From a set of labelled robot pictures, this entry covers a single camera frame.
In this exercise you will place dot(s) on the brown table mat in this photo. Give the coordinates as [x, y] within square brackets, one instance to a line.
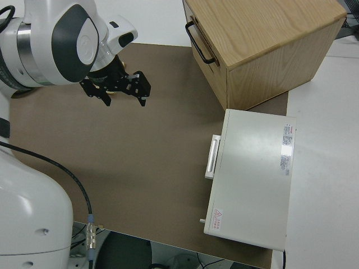
[126, 157]

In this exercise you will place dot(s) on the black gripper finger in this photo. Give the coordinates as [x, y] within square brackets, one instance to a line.
[141, 87]
[104, 96]

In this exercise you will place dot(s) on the white printed label sticker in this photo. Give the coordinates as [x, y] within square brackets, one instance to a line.
[286, 151]

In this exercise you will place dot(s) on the red triangle warning sticker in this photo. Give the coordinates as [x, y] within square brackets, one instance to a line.
[217, 218]

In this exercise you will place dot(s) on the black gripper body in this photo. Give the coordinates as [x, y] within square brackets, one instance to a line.
[110, 73]

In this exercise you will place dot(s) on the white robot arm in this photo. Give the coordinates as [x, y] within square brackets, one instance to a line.
[42, 36]

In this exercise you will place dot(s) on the black round pedestal base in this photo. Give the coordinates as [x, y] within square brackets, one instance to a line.
[123, 252]

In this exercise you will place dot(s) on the wooden drawer cabinet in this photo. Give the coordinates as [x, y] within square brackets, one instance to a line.
[266, 42]

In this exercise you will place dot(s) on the white metal appliance box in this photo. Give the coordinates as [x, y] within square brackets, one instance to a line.
[252, 179]

